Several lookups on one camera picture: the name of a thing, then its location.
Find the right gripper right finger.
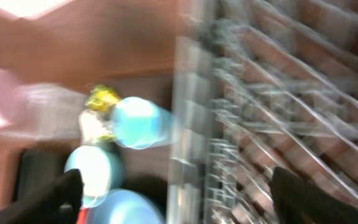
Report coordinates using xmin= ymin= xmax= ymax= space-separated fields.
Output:
xmin=269 ymin=167 xmax=358 ymax=224

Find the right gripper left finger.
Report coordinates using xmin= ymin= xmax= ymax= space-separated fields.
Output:
xmin=0 ymin=169 xmax=83 ymax=224

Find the light blue rice bowl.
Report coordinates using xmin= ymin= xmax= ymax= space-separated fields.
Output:
xmin=64 ymin=146 xmax=124 ymax=208

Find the blue plate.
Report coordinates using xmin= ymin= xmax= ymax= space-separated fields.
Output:
xmin=85 ymin=189 xmax=166 ymax=224

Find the white tissue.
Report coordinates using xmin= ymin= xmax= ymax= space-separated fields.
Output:
xmin=78 ymin=109 xmax=114 ymax=146

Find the light blue cup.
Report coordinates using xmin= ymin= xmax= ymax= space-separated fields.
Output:
xmin=111 ymin=96 xmax=178 ymax=150

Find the yellow snack wrapper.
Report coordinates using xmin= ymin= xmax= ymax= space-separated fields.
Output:
xmin=85 ymin=85 xmax=121 ymax=142

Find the grey dishwasher rack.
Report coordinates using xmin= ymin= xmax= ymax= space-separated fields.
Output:
xmin=167 ymin=0 xmax=358 ymax=223

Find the black tray bin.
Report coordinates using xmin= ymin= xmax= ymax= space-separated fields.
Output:
xmin=12 ymin=149 xmax=68 ymax=202

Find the clear plastic bin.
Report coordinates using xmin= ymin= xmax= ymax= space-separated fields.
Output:
xmin=0 ymin=69 xmax=86 ymax=140

